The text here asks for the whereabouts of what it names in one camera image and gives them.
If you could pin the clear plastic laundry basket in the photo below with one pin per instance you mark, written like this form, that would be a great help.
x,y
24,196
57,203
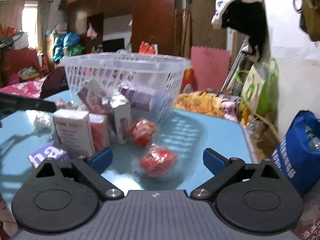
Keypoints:
x,y
163,73

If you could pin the hanging brown bag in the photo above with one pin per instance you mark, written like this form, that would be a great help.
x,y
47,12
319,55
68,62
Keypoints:
x,y
309,19

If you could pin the brown wooden board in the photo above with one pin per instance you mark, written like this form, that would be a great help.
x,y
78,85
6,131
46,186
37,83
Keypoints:
x,y
197,27

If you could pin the green white tote bag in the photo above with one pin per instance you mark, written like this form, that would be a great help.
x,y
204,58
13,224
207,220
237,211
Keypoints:
x,y
260,87

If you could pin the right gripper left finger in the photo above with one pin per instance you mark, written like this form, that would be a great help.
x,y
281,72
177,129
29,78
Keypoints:
x,y
89,170

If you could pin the dark red wooden wardrobe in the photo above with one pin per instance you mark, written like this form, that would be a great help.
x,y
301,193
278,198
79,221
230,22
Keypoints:
x,y
134,21

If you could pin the red brown box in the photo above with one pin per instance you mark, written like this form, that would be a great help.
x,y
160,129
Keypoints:
x,y
100,131

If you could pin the purple white lettered box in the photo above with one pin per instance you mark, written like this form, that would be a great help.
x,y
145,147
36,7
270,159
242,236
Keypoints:
x,y
51,150

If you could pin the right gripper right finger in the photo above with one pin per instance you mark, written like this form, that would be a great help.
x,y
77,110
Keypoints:
x,y
225,173

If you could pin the purple box in basket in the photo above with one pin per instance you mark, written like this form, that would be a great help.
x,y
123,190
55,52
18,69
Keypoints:
x,y
141,98

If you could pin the red wrapped ball near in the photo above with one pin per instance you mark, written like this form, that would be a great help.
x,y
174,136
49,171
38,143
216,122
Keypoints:
x,y
158,161

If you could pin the blue shopping bag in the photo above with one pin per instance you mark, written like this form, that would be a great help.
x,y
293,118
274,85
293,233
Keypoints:
x,y
297,156

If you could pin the silver white small box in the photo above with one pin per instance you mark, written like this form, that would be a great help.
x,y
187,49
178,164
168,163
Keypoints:
x,y
118,110

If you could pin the white black hanging jacket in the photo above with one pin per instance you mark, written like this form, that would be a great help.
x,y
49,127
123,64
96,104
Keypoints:
x,y
249,18

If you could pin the red wrapped ball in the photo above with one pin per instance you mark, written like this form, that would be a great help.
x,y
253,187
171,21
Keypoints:
x,y
158,161
142,132

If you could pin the white red thank you box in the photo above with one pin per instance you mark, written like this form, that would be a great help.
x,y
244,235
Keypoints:
x,y
73,130

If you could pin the yellow floral blanket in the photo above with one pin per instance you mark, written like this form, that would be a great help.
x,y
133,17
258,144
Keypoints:
x,y
200,102

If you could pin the pink foam mat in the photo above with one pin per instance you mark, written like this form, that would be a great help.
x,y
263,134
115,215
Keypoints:
x,y
211,67

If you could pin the orange white hanging bag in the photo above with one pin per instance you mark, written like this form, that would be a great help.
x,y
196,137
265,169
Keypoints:
x,y
148,48

